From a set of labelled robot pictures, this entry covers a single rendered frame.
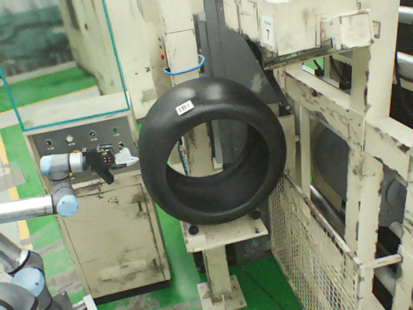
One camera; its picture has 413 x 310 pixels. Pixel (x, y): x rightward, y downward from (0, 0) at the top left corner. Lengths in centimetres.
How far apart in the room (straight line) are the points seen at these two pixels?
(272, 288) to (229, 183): 98
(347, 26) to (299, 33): 13
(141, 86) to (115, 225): 318
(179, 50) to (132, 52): 345
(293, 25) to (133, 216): 152
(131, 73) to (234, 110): 386
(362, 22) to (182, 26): 81
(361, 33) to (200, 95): 57
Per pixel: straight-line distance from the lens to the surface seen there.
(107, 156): 149
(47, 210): 145
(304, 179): 207
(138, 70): 518
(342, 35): 110
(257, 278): 266
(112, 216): 228
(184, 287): 267
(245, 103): 140
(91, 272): 254
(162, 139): 137
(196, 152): 186
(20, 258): 170
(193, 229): 163
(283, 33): 114
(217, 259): 227
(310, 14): 116
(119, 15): 504
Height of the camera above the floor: 191
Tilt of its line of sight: 27 degrees down
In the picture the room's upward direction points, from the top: 9 degrees counter-clockwise
